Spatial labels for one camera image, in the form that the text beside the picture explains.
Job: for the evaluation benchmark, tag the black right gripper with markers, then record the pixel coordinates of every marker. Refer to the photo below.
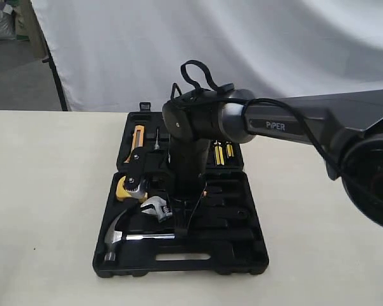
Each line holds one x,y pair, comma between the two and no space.
182,165

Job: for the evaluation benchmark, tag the adjustable wrench black handle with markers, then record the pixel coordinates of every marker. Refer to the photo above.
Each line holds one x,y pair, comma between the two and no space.
210,221

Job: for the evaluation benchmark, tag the steel claw hammer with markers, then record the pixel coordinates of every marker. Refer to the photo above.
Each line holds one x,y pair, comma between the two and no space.
114,237

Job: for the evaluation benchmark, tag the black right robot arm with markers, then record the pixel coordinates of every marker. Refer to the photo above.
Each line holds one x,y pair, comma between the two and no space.
345,129

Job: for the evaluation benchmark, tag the black plastic tool case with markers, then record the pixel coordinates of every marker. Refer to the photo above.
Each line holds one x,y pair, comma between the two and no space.
228,185

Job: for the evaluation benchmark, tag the small yellow black screwdriver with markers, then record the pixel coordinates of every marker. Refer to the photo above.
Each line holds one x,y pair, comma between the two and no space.
229,149

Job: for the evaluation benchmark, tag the clear voltage tester screwdriver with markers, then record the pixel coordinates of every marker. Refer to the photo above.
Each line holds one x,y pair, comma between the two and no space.
157,139

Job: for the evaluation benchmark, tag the yellow tape measure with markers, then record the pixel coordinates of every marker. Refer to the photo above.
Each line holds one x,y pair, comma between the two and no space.
122,193

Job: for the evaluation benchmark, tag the orange utility knife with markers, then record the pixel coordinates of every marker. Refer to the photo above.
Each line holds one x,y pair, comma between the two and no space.
137,139

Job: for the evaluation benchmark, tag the white backdrop cloth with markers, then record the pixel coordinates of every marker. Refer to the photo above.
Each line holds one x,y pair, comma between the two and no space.
111,55

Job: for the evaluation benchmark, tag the black backdrop stand pole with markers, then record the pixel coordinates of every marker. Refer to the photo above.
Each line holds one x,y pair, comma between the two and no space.
57,81

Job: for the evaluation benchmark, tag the cardboard box in background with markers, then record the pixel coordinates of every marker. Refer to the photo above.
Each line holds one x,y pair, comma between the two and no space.
27,28

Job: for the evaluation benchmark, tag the white sack in background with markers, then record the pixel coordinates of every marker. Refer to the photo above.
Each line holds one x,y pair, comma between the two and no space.
7,27

